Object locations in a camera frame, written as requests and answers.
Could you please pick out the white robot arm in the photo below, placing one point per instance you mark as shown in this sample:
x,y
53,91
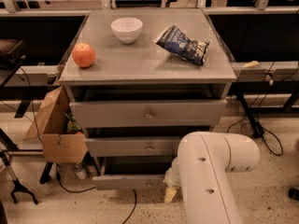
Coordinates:
x,y
200,169

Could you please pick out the open cardboard box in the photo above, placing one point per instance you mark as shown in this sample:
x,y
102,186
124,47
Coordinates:
x,y
51,124

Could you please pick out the grey drawer cabinet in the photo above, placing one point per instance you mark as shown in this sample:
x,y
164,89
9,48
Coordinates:
x,y
143,71

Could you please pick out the grey drawer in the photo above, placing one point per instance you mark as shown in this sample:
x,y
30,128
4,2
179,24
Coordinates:
x,y
132,172
133,146
112,114

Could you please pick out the small yellow foam piece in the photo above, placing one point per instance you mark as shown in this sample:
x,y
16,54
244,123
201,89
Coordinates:
x,y
250,64

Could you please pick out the grey top drawer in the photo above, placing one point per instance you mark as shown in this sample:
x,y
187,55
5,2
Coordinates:
x,y
112,114

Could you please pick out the grey bottom drawer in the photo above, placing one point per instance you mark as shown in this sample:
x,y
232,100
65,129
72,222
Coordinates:
x,y
132,172

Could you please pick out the blue chip bag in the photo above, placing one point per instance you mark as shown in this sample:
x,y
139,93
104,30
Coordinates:
x,y
176,42

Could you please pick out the black tripod stand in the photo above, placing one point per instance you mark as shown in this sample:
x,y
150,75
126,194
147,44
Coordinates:
x,y
18,187

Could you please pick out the silver can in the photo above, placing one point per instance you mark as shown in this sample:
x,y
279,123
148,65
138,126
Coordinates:
x,y
80,171

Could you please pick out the grey middle drawer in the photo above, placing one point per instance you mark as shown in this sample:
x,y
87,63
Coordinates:
x,y
133,146

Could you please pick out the orange red apple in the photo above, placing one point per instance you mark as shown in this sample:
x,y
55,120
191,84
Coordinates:
x,y
83,55

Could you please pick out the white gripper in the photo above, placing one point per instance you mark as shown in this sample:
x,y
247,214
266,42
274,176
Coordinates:
x,y
172,177

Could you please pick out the white ceramic bowl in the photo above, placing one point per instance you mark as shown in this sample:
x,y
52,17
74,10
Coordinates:
x,y
127,30

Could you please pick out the green bottle in box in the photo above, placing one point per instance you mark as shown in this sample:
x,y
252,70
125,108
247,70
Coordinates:
x,y
72,126

